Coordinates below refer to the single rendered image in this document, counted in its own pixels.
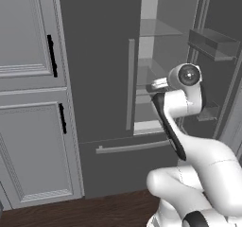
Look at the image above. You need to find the small grey door bin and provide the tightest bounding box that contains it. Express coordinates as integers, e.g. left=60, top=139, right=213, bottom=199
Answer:
left=196, top=99, right=220, bottom=122

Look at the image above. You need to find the tall grey cupboard door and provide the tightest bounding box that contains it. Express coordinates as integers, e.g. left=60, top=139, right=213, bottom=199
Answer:
left=0, top=88, right=85, bottom=211

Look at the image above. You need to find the grey horizontal fridge drawer handle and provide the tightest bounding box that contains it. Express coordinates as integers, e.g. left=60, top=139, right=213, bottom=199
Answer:
left=95, top=139, right=172, bottom=155

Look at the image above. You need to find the long black cupboard handle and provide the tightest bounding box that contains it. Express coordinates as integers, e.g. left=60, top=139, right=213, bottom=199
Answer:
left=46, top=34, right=59, bottom=79

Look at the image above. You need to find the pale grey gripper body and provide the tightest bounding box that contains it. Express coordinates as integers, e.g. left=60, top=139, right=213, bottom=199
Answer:
left=146, top=77, right=170, bottom=95

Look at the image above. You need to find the glass fridge shelf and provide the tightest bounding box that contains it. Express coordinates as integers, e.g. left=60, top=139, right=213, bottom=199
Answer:
left=139, top=18, right=184, bottom=38
left=136, top=57, right=173, bottom=87

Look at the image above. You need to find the open fridge door with bins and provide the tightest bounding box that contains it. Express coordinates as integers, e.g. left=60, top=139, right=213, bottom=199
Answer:
left=181, top=0, right=242, bottom=158

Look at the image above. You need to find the grey vertical fridge door handle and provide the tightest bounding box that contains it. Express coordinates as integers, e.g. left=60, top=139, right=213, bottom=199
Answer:
left=125, top=38, right=136, bottom=131

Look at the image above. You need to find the dark grey fridge door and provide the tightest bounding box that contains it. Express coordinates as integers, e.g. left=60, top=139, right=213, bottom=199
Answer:
left=57, top=0, right=144, bottom=144

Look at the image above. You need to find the dark grey fridge drawer front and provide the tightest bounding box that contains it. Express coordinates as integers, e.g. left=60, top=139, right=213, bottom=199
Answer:
left=78, top=131, right=187, bottom=201

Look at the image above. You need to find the dark grey fridge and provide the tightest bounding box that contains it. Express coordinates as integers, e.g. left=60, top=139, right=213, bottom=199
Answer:
left=57, top=0, right=242, bottom=201

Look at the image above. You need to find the short black cupboard handle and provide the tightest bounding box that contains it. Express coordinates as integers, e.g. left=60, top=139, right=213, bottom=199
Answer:
left=58, top=102, right=68, bottom=135

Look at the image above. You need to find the short grey cupboard door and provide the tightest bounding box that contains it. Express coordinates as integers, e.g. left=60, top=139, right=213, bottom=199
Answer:
left=0, top=0, right=68, bottom=92

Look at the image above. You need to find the large grey door bin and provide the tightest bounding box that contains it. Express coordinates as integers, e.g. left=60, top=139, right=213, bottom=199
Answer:
left=187, top=27, right=242, bottom=62

